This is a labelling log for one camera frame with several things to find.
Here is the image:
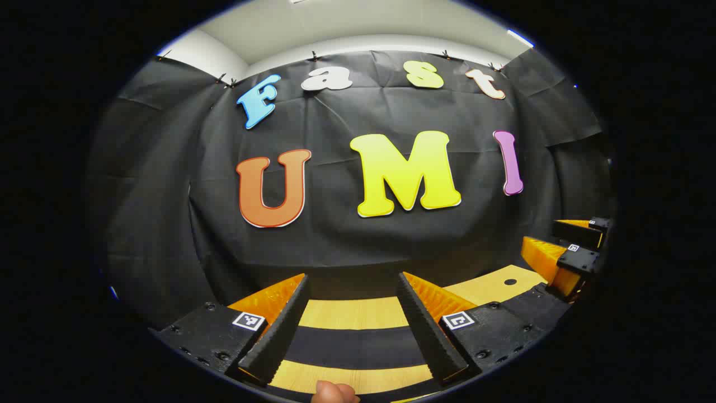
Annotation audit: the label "row of black cloth clips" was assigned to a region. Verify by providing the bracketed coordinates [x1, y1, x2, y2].
[157, 49, 505, 89]

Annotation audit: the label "black backdrop cloth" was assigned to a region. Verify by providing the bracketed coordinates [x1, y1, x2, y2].
[89, 49, 616, 331]

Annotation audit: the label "dark blue jeans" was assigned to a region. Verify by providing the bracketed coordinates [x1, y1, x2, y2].
[288, 283, 574, 369]

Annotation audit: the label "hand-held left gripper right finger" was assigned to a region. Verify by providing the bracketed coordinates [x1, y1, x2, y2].
[396, 271, 548, 388]

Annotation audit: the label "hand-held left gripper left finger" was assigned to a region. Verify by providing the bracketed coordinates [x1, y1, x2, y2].
[150, 273, 311, 387]

